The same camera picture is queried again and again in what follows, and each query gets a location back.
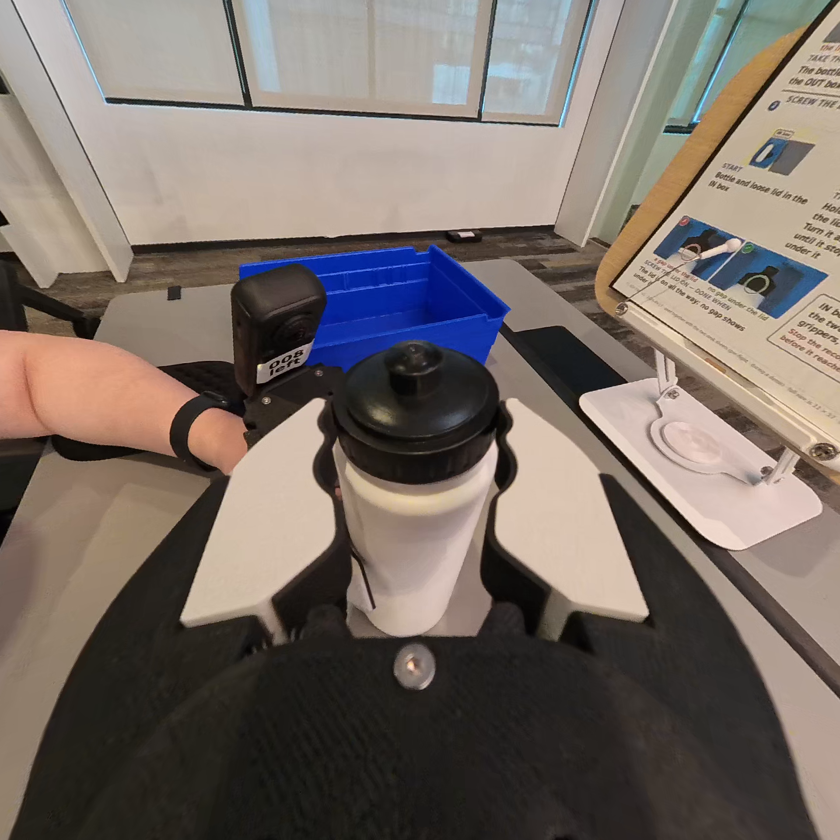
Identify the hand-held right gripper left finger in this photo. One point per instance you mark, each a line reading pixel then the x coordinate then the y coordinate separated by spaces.
pixel 259 531

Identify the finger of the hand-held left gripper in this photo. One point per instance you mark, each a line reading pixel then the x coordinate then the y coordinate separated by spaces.
pixel 359 590

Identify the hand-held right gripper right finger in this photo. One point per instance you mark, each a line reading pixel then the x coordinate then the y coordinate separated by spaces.
pixel 568 531

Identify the white plastic bottle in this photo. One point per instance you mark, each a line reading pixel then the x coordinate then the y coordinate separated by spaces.
pixel 413 544

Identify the blue plastic bin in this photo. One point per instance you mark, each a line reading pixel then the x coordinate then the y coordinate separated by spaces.
pixel 394 308

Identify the black bottle lid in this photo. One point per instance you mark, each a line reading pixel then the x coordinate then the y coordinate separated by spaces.
pixel 417 420

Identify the person's left forearm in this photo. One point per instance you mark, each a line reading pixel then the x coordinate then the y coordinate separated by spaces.
pixel 85 394

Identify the person's left hand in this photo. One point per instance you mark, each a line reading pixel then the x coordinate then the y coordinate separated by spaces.
pixel 220 446

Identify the black mesh wrist rest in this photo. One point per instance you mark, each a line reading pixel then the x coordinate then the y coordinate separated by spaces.
pixel 197 377

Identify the black wrist band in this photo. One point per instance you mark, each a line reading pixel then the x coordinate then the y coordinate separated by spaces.
pixel 180 433

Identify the black rectangular table pad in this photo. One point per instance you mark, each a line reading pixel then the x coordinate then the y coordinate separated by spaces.
pixel 571 358

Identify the instruction board on white stand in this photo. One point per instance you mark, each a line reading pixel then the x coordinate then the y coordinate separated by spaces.
pixel 649 216

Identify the printed instruction sheet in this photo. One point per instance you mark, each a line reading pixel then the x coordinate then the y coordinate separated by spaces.
pixel 754 210

